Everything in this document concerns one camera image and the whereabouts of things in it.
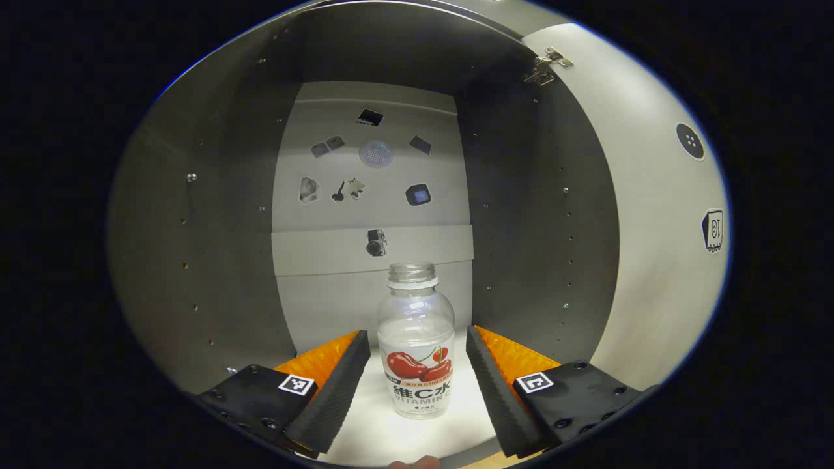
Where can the metal cabinet hinge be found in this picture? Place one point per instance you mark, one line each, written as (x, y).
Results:
(546, 65)

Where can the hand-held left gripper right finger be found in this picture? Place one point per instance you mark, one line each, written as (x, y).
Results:
(495, 397)

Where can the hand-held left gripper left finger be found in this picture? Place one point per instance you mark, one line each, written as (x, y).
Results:
(329, 397)

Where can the clear plastic bottle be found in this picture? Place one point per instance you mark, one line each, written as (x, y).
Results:
(416, 326)

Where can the grey cabinet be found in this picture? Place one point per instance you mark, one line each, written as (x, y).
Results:
(195, 260)

